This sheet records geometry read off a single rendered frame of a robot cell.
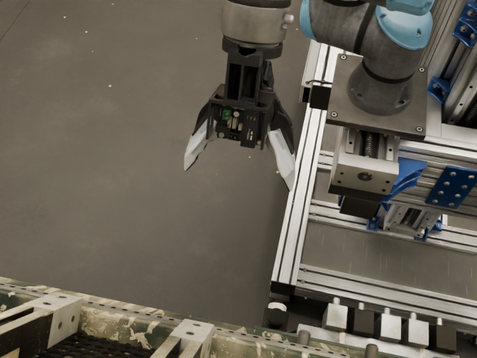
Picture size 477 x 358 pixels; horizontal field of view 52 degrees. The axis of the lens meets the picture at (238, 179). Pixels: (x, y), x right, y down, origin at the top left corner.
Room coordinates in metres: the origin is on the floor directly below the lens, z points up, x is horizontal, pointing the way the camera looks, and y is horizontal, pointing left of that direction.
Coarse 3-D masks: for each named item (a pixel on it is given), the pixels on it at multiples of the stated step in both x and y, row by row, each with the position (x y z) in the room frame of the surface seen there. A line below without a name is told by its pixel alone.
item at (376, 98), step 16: (352, 80) 0.81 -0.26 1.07; (368, 80) 0.77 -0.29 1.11; (384, 80) 0.75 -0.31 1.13; (400, 80) 0.75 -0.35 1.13; (352, 96) 0.78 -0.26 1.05; (368, 96) 0.75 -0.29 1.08; (384, 96) 0.74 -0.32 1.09; (400, 96) 0.76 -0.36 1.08; (368, 112) 0.74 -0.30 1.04; (384, 112) 0.73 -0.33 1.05
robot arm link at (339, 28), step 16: (304, 0) 0.87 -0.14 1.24; (320, 0) 0.84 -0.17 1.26; (336, 0) 0.82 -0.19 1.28; (352, 0) 0.82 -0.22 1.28; (304, 16) 0.84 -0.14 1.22; (320, 16) 0.83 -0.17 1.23; (336, 16) 0.82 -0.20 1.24; (352, 16) 0.82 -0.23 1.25; (304, 32) 0.84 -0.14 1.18; (320, 32) 0.82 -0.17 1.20; (336, 32) 0.81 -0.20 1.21; (352, 32) 0.80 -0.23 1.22; (352, 48) 0.79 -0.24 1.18
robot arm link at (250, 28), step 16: (224, 0) 0.46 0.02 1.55; (224, 16) 0.45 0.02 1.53; (240, 16) 0.44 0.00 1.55; (256, 16) 0.43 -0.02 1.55; (272, 16) 0.43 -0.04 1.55; (288, 16) 0.45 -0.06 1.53; (224, 32) 0.44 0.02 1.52; (240, 32) 0.43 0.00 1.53; (256, 32) 0.42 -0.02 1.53; (272, 32) 0.43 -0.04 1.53
